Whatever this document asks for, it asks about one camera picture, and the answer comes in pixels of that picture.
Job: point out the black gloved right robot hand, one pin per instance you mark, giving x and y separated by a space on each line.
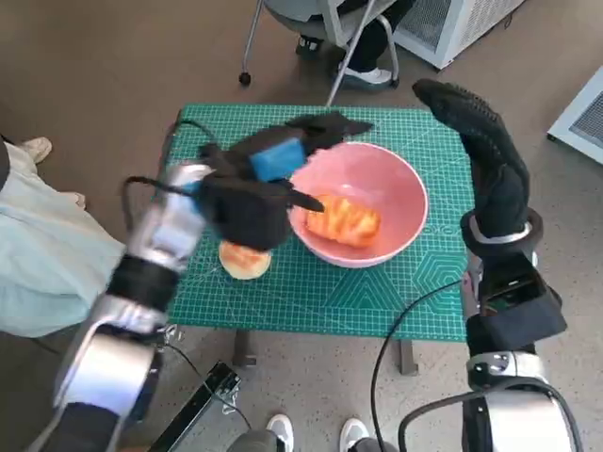
499 179

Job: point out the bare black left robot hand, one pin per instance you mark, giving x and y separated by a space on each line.
278 160

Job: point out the long toy bread loaf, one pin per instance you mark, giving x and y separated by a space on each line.
348 223

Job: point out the pink bowl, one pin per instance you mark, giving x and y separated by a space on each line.
386 179

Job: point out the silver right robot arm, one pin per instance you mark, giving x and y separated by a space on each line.
504 372

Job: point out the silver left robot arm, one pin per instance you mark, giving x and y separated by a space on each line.
165 226

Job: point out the round toy bread bun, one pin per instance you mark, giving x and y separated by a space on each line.
245 266

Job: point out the white cabinet with mesh panel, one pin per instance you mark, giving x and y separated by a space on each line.
447 28
584 122

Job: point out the thin grey metal pole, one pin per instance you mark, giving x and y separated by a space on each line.
351 54

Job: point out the grey office chair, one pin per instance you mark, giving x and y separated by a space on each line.
325 23

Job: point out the green cutting mat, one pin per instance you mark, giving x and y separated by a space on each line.
353 301

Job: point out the grey table leg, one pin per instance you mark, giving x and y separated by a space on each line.
408 358
244 348

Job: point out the black flat metal bar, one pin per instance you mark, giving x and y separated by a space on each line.
195 414

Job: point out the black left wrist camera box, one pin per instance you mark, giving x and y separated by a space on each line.
249 221

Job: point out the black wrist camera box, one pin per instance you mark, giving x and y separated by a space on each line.
518 325
249 221

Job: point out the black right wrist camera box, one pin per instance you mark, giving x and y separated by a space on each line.
518 325

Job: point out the small silver metal bracket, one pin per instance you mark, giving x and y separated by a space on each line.
170 336

